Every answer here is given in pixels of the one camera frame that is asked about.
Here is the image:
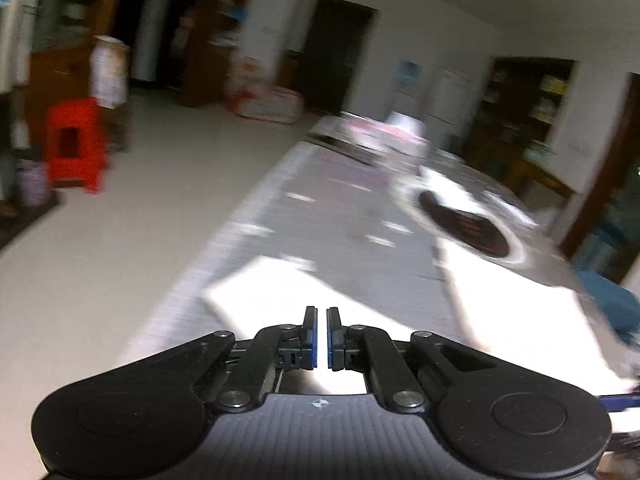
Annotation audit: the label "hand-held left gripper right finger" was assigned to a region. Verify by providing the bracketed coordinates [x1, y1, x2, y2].
[326, 306, 501, 415]

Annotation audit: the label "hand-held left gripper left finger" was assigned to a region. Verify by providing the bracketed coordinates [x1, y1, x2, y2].
[145, 305, 319, 414]

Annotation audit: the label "white shirt with dark print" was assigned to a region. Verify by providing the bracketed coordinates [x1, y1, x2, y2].
[202, 164, 632, 397]

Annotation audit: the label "pink and white cloth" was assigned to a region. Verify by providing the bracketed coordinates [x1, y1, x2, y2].
[308, 111, 432, 165]

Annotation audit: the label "red and white packages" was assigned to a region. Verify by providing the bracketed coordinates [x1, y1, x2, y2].
[226, 56, 304, 123]

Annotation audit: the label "white refrigerator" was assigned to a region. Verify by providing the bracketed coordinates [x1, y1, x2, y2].
[424, 67, 472, 153]

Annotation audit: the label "blue cloth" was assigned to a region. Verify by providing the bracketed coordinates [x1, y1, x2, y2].
[574, 269, 640, 343]

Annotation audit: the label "dark doorway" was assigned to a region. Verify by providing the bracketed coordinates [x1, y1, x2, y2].
[298, 0, 377, 117]

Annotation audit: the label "dark wooden bookshelf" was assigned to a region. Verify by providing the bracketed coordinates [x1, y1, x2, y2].
[462, 56, 578, 200]

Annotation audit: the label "red plastic stool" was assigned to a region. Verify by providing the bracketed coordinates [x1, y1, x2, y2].
[45, 98, 109, 194]

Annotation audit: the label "purple bucket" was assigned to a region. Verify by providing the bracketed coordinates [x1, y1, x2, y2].
[16, 160, 52, 209]

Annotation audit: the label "brown wooden shelf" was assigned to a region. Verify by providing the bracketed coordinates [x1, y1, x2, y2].
[177, 0, 261, 109]

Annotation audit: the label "white printed sack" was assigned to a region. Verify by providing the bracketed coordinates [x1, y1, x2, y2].
[89, 35, 132, 109]

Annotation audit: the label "wooden glass-front cabinet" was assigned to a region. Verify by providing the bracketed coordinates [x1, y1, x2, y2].
[27, 0, 132, 128]

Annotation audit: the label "white hanging garment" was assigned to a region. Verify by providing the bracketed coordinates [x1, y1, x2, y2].
[0, 0, 47, 94]

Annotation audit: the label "blue wall poster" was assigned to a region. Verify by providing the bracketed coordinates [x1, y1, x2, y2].
[397, 60, 422, 87]

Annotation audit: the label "brown wooden door frame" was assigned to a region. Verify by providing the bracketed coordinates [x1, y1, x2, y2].
[559, 72, 640, 283]

